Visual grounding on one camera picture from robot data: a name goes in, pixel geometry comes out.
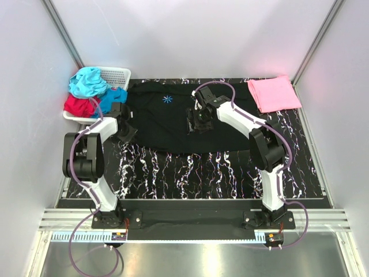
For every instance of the red t shirt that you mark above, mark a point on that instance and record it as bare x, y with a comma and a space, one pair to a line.
79, 107

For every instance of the black marble pattern mat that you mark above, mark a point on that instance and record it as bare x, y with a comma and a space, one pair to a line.
136, 172

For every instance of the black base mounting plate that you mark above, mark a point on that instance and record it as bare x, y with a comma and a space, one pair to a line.
196, 232

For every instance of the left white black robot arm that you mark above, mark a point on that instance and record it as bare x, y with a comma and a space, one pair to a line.
83, 161

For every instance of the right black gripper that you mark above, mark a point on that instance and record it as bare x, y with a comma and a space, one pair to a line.
191, 115

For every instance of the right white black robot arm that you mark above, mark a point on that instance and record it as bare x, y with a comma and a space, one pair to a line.
268, 148

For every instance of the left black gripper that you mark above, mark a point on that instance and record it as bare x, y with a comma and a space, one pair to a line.
130, 135

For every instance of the light blue t shirt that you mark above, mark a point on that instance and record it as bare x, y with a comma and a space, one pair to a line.
88, 83

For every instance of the black t shirt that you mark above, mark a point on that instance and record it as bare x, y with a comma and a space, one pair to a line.
159, 115

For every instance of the white plastic basket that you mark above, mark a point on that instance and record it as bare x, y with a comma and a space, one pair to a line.
117, 77

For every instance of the right orange connector box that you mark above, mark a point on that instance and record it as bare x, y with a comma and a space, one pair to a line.
275, 240

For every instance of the folded pink t shirt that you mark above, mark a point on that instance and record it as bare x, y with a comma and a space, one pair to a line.
274, 94

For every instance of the orange connector box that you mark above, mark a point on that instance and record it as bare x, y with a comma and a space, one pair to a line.
119, 236
275, 240

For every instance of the left orange connector box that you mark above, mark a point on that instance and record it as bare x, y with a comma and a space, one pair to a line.
119, 236

